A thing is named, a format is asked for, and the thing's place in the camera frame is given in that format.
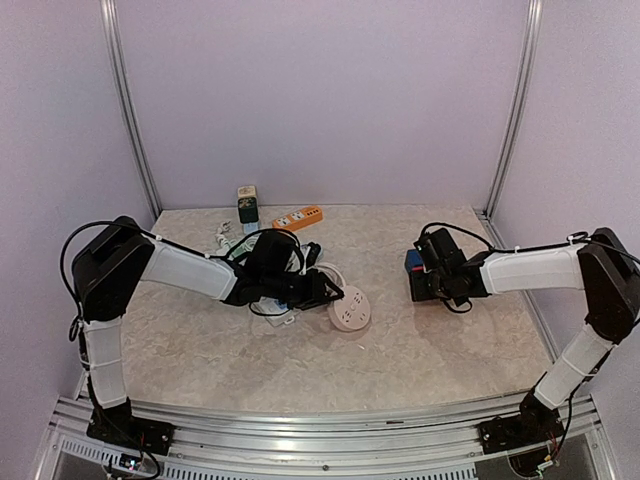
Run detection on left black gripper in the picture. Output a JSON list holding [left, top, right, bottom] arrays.
[[264, 268, 345, 310]]

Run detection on blue cube socket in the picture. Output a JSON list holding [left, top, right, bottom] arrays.
[[404, 249, 424, 273]]

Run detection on white round socket base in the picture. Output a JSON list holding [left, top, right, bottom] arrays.
[[327, 285, 371, 332]]

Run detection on white power strip blue USB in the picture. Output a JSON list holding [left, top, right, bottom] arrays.
[[249, 297, 296, 328]]

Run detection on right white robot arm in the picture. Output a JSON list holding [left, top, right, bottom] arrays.
[[413, 222, 639, 444]]

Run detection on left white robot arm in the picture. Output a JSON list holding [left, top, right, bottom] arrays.
[[59, 216, 345, 445]]

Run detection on dark green cube socket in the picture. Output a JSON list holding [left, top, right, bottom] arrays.
[[237, 196, 259, 224]]

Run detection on beige cube socket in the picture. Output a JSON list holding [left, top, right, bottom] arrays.
[[237, 185, 257, 199]]

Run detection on orange power strip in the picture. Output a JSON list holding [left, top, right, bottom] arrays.
[[272, 205, 324, 232]]

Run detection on pinkish white cable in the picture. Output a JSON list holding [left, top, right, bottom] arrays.
[[317, 262, 344, 289]]

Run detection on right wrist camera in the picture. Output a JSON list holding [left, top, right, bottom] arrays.
[[414, 234, 438, 265]]

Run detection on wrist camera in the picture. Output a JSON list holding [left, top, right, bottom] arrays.
[[300, 242, 322, 275], [414, 234, 438, 265]]

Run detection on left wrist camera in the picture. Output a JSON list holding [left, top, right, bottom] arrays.
[[300, 242, 322, 275]]

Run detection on right aluminium frame post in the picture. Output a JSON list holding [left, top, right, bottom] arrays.
[[483, 0, 544, 222]]

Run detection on aluminium frame post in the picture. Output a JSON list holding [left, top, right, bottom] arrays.
[[99, 0, 163, 220], [483, 0, 544, 222]]

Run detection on white coiled cable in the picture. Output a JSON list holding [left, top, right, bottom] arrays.
[[212, 222, 261, 256]]

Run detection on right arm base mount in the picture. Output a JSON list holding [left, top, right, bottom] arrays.
[[477, 415, 565, 455]]

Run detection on front aluminium rail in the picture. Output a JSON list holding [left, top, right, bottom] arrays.
[[28, 392, 621, 479]]

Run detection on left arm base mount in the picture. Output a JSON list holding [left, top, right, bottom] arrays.
[[87, 417, 175, 456]]

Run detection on left aluminium frame post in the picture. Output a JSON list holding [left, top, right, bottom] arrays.
[[99, 0, 163, 220]]

